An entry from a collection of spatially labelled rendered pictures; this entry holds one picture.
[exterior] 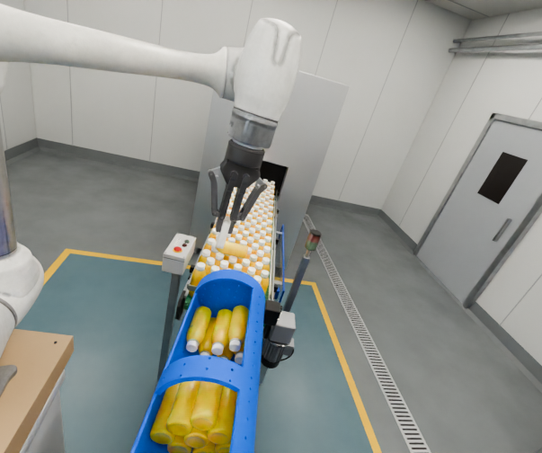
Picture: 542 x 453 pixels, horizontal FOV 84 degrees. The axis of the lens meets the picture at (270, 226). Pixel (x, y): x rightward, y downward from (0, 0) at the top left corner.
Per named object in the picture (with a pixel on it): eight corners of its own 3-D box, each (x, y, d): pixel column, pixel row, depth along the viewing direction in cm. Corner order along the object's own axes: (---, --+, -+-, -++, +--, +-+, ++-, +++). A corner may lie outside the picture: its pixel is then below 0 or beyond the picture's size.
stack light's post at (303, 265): (256, 383, 212) (303, 257, 164) (256, 378, 216) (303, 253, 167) (262, 385, 213) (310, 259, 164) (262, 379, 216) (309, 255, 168)
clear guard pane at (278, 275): (261, 351, 181) (282, 290, 159) (266, 275, 251) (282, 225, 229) (262, 352, 181) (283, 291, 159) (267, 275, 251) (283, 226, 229)
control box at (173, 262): (161, 270, 139) (163, 253, 135) (174, 248, 157) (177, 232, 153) (182, 276, 140) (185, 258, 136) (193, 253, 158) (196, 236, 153)
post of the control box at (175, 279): (155, 388, 191) (173, 262, 147) (157, 383, 194) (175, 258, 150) (162, 390, 191) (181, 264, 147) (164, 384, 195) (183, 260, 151)
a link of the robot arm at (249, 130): (230, 104, 59) (223, 134, 62) (235, 110, 52) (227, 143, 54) (272, 118, 63) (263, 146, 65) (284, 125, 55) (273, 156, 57)
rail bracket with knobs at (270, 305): (256, 324, 139) (262, 308, 135) (257, 313, 146) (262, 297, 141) (277, 329, 140) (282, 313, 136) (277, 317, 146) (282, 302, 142)
